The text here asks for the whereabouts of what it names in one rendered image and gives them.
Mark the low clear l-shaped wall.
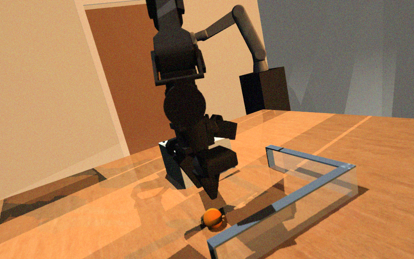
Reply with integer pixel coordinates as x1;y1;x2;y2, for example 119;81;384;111
216;149;358;259

